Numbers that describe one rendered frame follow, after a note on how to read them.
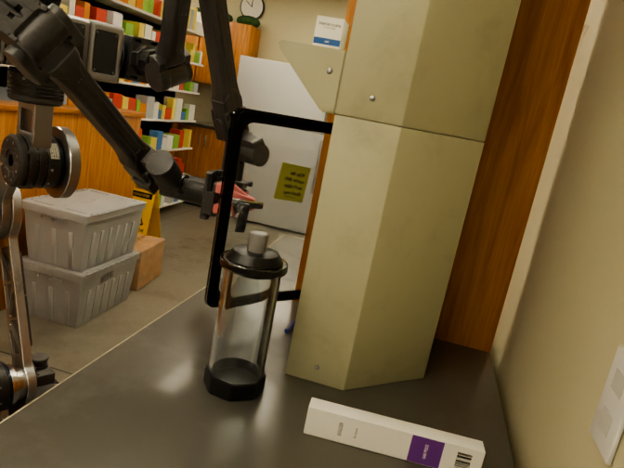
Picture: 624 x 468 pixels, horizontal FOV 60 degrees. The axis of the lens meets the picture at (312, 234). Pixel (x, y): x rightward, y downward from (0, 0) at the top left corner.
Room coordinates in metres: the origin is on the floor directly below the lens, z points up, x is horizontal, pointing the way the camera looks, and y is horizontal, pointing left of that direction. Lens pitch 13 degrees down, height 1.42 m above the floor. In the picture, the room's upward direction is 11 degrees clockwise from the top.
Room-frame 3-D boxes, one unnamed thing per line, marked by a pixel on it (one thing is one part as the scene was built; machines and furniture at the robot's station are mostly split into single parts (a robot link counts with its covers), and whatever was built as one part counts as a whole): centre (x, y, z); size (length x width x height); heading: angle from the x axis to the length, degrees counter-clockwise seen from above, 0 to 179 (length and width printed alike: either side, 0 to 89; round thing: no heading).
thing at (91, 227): (3.00, 1.29, 0.49); 0.60 x 0.42 x 0.33; 169
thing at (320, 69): (1.06, 0.03, 1.46); 0.32 x 0.12 x 0.10; 169
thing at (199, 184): (1.13, 0.25, 1.20); 0.07 x 0.07 x 0.10; 79
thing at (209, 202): (1.11, 0.18, 1.19); 0.09 x 0.07 x 0.07; 79
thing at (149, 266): (3.61, 1.22, 0.14); 0.41 x 0.32 x 0.28; 175
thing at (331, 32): (1.02, 0.03, 1.54); 0.05 x 0.05 x 0.06; 80
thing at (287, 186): (1.10, 0.07, 1.19); 0.30 x 0.01 x 0.40; 130
